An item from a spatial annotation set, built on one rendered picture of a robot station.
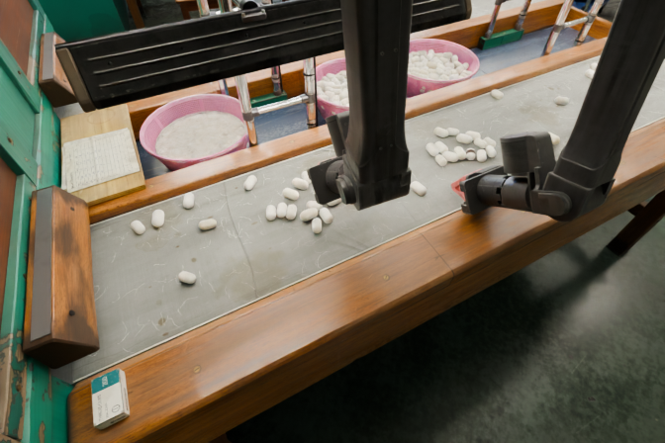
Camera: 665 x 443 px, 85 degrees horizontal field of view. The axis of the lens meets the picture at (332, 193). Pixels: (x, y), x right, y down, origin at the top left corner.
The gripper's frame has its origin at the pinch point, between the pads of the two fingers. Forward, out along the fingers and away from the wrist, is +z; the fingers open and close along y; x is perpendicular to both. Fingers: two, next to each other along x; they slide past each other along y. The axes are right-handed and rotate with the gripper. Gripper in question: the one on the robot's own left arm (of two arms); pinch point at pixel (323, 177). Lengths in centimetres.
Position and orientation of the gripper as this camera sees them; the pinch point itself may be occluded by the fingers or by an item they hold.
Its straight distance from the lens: 69.7
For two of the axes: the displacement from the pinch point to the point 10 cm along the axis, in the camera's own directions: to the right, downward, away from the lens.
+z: -3.6, -0.5, 9.3
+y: -8.8, 3.4, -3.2
